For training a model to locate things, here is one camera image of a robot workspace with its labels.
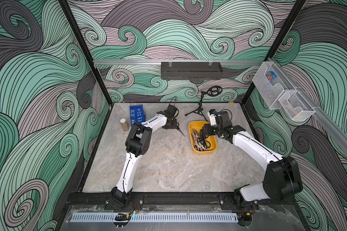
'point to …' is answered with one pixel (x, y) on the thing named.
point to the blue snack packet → (137, 114)
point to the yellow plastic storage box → (198, 125)
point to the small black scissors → (179, 129)
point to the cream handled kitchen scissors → (194, 138)
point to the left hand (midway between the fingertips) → (173, 124)
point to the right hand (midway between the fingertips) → (208, 127)
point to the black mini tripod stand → (213, 91)
